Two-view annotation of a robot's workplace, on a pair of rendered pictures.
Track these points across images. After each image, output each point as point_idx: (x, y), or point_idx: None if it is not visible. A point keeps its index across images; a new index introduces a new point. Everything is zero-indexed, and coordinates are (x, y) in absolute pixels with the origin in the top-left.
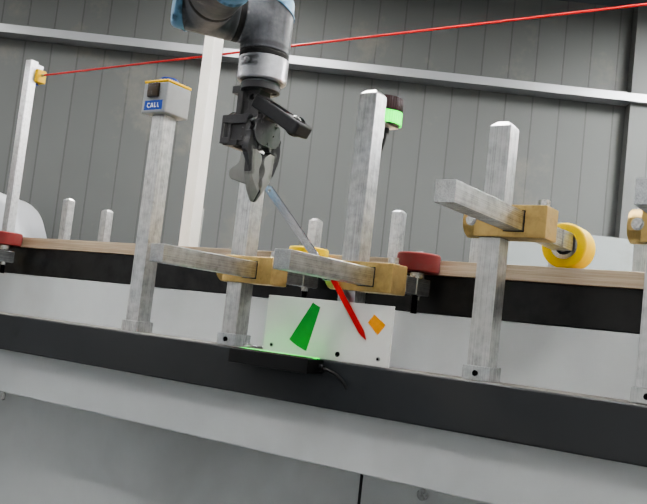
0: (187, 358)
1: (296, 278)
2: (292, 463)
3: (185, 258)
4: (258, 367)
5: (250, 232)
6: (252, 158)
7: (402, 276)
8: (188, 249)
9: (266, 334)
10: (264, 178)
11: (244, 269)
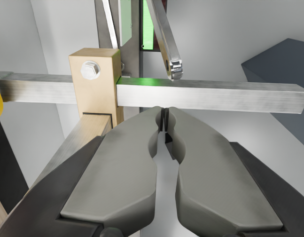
0: (141, 107)
1: (24, 75)
2: None
3: (262, 85)
4: None
5: (93, 134)
6: (251, 177)
7: None
8: (264, 89)
9: (129, 35)
10: (146, 129)
11: (144, 80)
